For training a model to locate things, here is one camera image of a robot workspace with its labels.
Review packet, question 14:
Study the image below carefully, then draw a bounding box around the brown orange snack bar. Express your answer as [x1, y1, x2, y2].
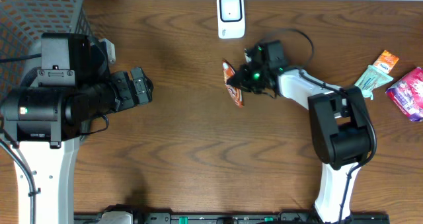
[222, 60, 244, 108]

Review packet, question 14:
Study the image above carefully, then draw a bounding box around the teal snack wrapper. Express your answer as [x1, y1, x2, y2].
[354, 65, 393, 100]

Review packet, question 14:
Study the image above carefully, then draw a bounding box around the small orange box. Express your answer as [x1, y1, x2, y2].
[373, 50, 399, 74]

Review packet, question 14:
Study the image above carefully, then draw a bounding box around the red purple snack packet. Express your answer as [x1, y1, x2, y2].
[386, 67, 422, 122]

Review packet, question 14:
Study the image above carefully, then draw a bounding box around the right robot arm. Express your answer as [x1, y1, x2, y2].
[226, 40, 377, 223]

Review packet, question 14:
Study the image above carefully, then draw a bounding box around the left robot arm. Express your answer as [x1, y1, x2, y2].
[1, 33, 153, 223]

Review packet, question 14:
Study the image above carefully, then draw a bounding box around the white barcode scanner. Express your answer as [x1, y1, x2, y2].
[216, 0, 246, 39]

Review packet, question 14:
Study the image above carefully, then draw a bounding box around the grey plastic mesh basket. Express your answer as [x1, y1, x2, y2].
[0, 0, 96, 102]

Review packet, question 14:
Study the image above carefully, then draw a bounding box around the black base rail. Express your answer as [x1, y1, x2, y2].
[73, 211, 390, 224]

